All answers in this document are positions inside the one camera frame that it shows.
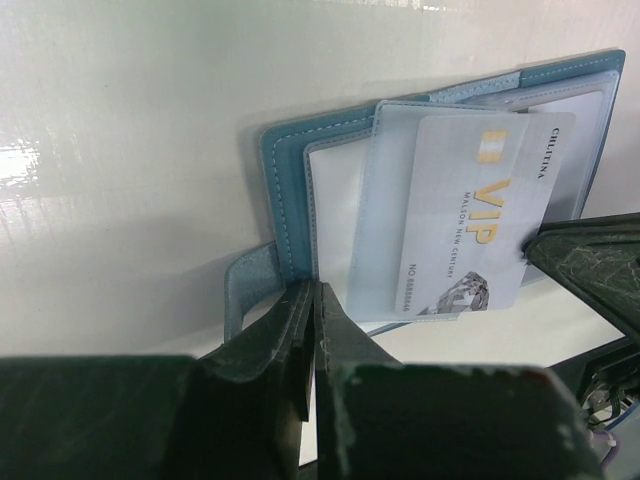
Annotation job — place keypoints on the silver VIP card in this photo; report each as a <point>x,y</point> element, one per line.
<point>480,186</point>

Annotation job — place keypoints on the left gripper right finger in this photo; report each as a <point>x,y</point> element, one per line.
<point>378,418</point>

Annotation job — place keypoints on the blue leather card holder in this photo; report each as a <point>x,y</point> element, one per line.
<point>265,270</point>

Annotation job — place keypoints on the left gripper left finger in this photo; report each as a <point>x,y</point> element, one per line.
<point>251,396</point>

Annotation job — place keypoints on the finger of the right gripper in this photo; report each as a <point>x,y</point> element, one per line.
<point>597,260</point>

